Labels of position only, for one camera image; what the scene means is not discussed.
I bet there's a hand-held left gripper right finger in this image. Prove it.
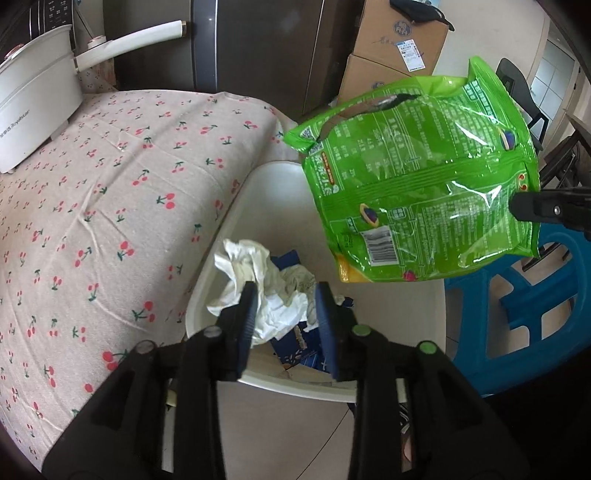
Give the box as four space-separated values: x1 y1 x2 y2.
315 281 529 480

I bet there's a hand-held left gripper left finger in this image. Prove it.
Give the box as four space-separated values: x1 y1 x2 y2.
41 281 260 480

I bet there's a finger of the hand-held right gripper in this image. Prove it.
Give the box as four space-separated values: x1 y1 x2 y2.
510 186 591 241

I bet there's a blue wrapper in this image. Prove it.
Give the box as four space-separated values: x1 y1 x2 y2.
268 249 356 370

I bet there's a white tissue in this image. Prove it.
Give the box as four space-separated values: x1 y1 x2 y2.
206 239 319 344

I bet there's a white plastic bin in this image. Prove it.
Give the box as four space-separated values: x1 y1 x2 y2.
185 159 448 403

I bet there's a green snack bag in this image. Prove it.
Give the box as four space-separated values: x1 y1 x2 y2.
283 56 542 283

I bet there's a black chair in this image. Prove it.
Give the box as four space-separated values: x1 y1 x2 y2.
496 58 591 273

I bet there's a blue plastic stool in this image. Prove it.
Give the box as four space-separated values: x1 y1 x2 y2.
445 226 591 398

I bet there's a cherry print tablecloth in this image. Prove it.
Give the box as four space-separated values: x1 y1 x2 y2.
0 90 301 462

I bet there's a plain cardboard box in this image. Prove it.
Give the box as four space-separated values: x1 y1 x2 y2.
332 54 432 109

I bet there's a cardboard box with label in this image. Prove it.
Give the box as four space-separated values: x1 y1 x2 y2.
353 0 451 77

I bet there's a black cap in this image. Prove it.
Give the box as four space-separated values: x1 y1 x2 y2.
389 0 455 32

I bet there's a grey refrigerator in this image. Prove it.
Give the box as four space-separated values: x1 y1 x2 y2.
74 0 365 121

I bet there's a white electric cooking pot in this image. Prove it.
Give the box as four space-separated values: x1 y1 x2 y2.
0 19 188 175

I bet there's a black microwave oven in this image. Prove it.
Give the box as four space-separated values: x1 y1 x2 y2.
28 0 77 35

